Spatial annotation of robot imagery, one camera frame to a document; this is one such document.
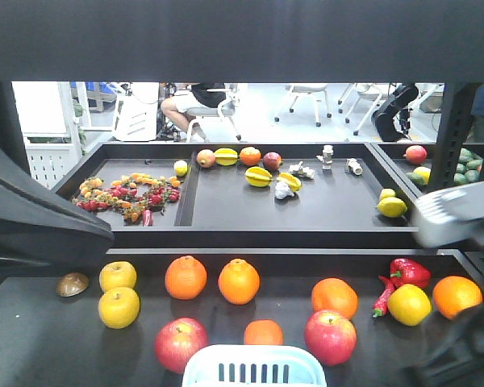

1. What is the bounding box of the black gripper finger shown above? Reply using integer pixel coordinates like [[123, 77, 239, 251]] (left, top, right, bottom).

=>
[[0, 149, 114, 266]]

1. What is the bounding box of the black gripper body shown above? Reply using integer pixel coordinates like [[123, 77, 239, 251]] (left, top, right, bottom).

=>
[[403, 277, 484, 386]]

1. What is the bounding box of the light blue plastic basket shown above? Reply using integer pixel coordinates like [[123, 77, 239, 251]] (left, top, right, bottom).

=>
[[181, 344, 327, 386]]

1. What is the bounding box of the large orange far right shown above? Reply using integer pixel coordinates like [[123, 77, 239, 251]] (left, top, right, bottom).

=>
[[432, 276, 483, 320]]

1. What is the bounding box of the yellow apple right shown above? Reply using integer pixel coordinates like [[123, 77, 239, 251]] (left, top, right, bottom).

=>
[[387, 284, 432, 327]]

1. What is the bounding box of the yellow apple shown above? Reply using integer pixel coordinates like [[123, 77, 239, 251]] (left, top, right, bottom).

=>
[[99, 261, 137, 293], [387, 284, 432, 327], [98, 287, 140, 329]]

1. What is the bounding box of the brown mushroom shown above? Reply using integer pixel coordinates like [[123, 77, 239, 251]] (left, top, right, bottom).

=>
[[56, 272, 90, 298]]

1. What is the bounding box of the red chili pepper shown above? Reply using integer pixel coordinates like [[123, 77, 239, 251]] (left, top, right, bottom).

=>
[[372, 276, 395, 318]]

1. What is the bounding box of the red bell pepper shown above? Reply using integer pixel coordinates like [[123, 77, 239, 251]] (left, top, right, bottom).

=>
[[390, 258, 432, 289]]

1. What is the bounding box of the yellow apple back left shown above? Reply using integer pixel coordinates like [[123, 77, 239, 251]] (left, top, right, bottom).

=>
[[99, 261, 137, 293]]

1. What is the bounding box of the pile of strawberries and tomatoes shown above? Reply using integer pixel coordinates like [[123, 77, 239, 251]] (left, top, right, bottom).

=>
[[71, 173, 182, 227]]

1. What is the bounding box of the yellow apple front left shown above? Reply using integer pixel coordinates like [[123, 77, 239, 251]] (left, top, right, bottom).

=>
[[98, 287, 140, 329]]

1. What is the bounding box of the red apple front right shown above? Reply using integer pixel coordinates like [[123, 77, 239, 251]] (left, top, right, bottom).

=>
[[304, 310, 357, 366]]

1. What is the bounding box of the red apple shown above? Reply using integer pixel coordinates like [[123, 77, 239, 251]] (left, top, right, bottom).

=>
[[154, 318, 209, 374], [304, 310, 357, 366]]

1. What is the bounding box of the orange centre right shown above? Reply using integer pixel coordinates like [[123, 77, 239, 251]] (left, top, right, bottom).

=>
[[311, 277, 359, 320]]

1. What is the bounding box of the large yellow lemon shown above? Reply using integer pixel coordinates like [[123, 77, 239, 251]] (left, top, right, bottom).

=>
[[376, 197, 407, 218]]

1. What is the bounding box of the orange back left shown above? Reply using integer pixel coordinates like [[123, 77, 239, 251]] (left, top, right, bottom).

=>
[[165, 256, 207, 300]]

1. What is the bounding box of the black wooden display stand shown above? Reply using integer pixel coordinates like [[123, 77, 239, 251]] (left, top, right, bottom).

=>
[[0, 0, 484, 387]]

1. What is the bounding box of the red apple front left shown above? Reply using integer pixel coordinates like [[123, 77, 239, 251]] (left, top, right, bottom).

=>
[[154, 318, 209, 374]]

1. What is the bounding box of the yellow starfruit back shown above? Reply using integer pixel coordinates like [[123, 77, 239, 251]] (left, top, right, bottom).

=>
[[214, 148, 239, 166]]

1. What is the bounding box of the small orange front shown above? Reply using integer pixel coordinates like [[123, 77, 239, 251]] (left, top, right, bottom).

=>
[[244, 319, 284, 345]]

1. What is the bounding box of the orange back middle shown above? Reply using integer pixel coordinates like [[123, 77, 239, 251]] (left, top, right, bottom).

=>
[[218, 258, 261, 305]]

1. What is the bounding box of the seated person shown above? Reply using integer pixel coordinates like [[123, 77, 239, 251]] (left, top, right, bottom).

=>
[[161, 83, 226, 131]]

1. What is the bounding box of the yellow starfruit middle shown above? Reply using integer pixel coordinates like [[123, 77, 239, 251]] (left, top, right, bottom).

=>
[[244, 166, 273, 188]]

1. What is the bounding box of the yellow starfruit small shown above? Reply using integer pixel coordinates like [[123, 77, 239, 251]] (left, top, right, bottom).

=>
[[277, 173, 302, 192]]

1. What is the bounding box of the white garlic bulb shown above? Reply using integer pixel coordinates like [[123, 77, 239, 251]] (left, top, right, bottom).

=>
[[274, 181, 295, 200]]

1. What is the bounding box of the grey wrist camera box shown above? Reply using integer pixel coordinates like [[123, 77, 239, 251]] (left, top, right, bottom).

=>
[[411, 181, 484, 248]]

